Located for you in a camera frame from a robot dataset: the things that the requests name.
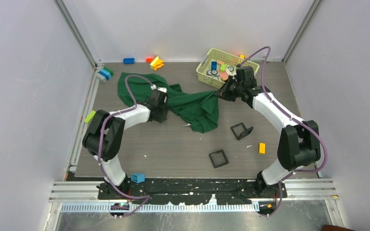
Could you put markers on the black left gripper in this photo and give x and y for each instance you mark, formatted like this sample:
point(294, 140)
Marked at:
point(162, 118)

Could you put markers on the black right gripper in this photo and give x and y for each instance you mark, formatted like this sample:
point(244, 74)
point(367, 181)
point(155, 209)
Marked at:
point(223, 92)

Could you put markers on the green garment cloth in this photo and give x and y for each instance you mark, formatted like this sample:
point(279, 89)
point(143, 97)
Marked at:
point(200, 110)

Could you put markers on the pale green plastic basket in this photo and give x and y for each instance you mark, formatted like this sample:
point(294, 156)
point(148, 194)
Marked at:
point(217, 65)

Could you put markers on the black display box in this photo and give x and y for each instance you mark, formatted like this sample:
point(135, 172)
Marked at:
point(240, 131)

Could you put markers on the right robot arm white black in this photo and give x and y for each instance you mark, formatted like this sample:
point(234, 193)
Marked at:
point(299, 143)

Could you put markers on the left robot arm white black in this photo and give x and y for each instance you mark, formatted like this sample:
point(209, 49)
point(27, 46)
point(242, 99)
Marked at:
point(103, 137)

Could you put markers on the blue block in basket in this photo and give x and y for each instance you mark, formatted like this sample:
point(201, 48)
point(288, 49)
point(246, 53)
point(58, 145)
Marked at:
point(213, 65)

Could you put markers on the yellow orange block stack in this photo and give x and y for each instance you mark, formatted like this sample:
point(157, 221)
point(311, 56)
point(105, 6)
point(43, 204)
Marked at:
point(156, 63)

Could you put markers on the blue brick block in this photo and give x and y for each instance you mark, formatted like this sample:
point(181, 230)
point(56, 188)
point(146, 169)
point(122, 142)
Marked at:
point(129, 60)

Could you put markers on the blue green block stack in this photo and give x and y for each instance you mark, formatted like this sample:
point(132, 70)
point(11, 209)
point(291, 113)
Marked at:
point(105, 74)

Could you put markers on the lime green block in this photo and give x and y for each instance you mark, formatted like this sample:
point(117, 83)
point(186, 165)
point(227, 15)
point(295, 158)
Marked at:
point(89, 117)

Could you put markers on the light blue cube block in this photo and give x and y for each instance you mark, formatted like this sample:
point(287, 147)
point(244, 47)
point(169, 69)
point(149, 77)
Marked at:
point(138, 177)

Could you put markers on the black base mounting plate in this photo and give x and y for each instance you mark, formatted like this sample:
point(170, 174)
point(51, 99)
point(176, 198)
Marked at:
point(193, 191)

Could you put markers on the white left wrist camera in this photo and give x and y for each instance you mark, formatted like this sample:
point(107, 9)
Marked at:
point(157, 89)

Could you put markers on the black square frame box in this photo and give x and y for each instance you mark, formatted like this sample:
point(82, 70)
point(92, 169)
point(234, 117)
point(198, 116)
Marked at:
point(218, 158)

